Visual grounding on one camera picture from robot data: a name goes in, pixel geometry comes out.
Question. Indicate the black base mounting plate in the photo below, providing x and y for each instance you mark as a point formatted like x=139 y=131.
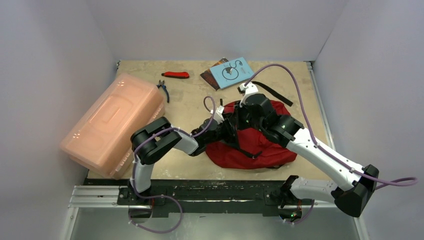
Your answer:
x=165 y=196

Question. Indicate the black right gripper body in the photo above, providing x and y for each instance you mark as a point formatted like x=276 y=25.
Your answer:
x=243 y=117

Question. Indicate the red student backpack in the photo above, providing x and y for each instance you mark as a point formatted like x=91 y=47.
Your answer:
x=255 y=149

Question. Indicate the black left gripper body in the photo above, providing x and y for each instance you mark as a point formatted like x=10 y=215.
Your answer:
x=224 y=131

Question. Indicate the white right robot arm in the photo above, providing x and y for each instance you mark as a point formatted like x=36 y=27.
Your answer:
x=351 y=185

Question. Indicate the pink translucent plastic storage box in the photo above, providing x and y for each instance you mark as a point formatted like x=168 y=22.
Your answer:
x=100 y=141

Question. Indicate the light blue book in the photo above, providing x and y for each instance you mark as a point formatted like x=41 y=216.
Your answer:
x=232 y=72

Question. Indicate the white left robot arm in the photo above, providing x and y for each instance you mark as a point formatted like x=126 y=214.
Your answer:
x=155 y=140

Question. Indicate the red utility knife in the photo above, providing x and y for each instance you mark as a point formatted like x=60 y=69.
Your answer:
x=176 y=75

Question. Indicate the dark brown book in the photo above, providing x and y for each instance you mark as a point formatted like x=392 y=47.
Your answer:
x=208 y=77

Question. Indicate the blue handled pliers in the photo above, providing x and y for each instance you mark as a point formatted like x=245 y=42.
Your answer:
x=161 y=85

